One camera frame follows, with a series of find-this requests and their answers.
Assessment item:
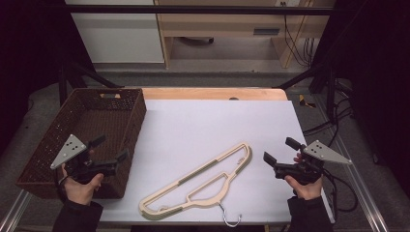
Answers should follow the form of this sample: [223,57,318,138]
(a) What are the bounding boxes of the person's right hand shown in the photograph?
[284,175,324,201]

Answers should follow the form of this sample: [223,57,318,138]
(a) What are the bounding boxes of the yellow and black clamp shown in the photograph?
[298,94,317,109]

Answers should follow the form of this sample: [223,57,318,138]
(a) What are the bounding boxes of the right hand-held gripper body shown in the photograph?
[274,139,352,187]

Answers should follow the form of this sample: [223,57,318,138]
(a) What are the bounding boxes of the white cabinet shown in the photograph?
[65,0,165,64]

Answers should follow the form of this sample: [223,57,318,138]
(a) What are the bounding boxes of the black slanted frame strut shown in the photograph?
[58,61,125,105]
[276,61,330,91]

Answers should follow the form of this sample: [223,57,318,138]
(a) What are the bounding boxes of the black cables at desk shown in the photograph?
[279,1,316,68]

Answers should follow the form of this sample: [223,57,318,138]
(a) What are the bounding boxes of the black upright frame post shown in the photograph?
[324,62,337,122]

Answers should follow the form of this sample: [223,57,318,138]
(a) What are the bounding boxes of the person's left hand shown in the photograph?
[60,163,104,206]

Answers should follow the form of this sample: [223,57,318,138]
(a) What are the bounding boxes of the light wooden desk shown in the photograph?
[154,0,337,70]

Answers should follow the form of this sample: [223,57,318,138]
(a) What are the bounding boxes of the black horizontal frame bar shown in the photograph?
[64,4,335,15]

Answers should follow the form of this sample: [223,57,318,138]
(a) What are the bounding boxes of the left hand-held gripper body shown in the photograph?
[49,133,117,185]

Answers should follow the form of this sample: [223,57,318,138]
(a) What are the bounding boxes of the brown wicker basket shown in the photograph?
[15,87,148,200]

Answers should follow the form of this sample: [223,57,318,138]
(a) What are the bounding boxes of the aluminium rail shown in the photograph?
[313,96,391,232]
[0,188,33,232]

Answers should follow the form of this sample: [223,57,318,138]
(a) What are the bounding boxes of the right hand-held gripper cable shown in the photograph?
[322,168,360,214]

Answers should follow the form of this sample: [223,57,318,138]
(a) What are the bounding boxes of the black floor cable bundle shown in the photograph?
[302,78,355,148]

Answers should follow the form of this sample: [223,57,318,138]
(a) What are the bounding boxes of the white table sheet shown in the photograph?
[96,99,337,225]

